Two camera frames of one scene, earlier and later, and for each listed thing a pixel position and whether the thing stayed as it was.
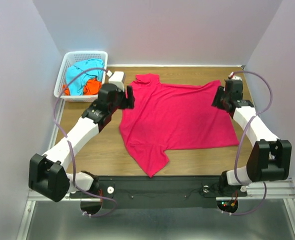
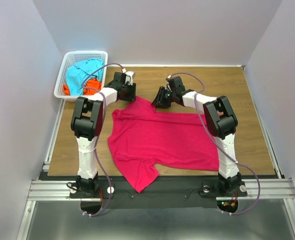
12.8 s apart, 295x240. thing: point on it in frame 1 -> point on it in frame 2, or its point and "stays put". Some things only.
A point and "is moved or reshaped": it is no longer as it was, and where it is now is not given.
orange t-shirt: [92, 87] stays put
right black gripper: [221, 90] -> [159, 101]
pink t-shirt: [167, 117] is moved or reshaped
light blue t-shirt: [78, 74] stays put
